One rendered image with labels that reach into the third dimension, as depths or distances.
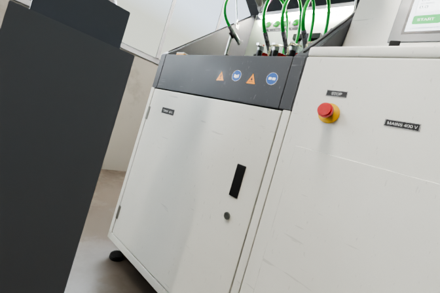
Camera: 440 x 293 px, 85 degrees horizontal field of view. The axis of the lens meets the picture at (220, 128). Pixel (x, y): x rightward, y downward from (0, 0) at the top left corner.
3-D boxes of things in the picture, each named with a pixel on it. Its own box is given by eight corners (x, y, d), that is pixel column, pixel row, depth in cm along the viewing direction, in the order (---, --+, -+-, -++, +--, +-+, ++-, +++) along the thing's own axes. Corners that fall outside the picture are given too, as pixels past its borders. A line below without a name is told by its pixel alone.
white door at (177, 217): (110, 231, 109) (152, 87, 110) (114, 231, 111) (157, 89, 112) (213, 343, 68) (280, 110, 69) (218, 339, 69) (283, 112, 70)
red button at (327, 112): (310, 118, 59) (316, 97, 59) (315, 121, 62) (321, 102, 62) (332, 121, 56) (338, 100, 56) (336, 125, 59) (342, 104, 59)
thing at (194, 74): (156, 87, 110) (166, 53, 110) (164, 90, 113) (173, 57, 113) (277, 108, 70) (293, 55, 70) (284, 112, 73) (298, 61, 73)
